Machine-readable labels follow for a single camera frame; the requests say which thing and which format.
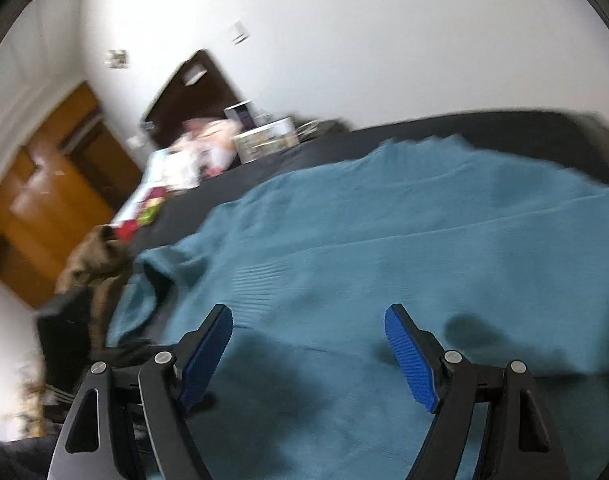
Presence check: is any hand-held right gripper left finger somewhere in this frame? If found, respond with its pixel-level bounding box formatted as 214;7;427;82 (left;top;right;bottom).
47;304;234;480

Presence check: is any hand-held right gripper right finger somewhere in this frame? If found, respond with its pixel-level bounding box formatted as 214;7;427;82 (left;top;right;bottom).
385;303;573;480

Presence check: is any blue knit sweater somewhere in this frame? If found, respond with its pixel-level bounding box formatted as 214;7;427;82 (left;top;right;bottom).
107;137;609;480

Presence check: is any brown cloth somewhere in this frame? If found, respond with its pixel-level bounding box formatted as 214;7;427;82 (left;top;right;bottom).
54;225;135;356

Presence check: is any green plush toy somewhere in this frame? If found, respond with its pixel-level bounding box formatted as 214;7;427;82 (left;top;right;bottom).
137;199;166;225

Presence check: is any white pink cloth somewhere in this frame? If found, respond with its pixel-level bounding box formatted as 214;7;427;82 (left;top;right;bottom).
172;140;235;178

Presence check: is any black bed sheet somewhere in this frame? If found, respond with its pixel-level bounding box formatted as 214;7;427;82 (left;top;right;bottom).
37;109;609;401

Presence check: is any orange wooden wardrobe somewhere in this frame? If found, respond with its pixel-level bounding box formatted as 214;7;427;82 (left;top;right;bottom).
0;82;142;308

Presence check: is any pink striped blanket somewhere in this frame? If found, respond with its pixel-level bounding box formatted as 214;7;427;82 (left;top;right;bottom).
182;117;238;146

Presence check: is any dark wooden headboard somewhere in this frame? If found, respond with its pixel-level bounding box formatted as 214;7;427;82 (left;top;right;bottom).
142;50;250;146

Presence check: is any photo collage frame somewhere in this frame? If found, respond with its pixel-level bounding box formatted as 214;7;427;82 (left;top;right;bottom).
233;117;298;163

